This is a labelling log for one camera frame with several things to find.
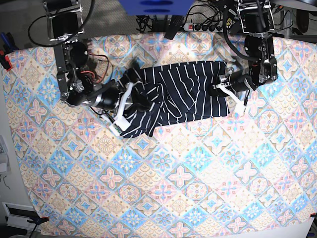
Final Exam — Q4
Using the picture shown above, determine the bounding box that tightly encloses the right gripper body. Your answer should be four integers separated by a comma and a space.
93, 83, 134, 111

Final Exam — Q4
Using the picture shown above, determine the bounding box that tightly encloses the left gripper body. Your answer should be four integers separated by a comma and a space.
210, 71, 258, 97

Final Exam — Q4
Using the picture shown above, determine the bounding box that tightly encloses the navy white striped T-shirt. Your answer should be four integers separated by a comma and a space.
118, 61, 229, 138

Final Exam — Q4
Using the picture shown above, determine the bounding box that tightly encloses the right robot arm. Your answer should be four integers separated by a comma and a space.
43, 0, 133, 111

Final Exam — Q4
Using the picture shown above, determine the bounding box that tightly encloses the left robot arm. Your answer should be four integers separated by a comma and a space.
209, 0, 278, 97

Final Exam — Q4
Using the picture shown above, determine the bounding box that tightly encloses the white power strip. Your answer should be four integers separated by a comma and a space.
183, 23, 222, 33

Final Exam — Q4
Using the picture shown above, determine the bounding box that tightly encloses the black remote control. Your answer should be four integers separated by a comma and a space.
164, 15, 184, 40

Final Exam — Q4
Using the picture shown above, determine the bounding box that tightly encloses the colourful patterned tablecloth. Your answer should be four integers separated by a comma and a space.
0, 38, 317, 238

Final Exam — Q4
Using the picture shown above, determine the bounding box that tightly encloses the blue box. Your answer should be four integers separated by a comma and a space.
119, 0, 194, 15

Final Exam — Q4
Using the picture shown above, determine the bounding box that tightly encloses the red black clamp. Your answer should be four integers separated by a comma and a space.
0, 50, 12, 71

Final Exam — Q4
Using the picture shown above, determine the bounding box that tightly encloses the white box at left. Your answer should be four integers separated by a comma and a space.
0, 135, 9, 174

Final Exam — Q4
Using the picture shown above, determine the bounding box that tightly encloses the orange black front clamp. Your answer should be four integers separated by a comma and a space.
27, 217, 49, 226

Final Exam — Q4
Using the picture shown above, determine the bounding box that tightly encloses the white device at table edge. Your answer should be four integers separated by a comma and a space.
2, 202, 39, 231

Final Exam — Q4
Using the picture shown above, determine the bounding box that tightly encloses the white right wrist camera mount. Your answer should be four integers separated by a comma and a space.
109, 82, 134, 136

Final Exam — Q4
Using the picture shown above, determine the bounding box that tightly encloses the blue handled clamp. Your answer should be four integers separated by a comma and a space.
0, 32, 19, 54

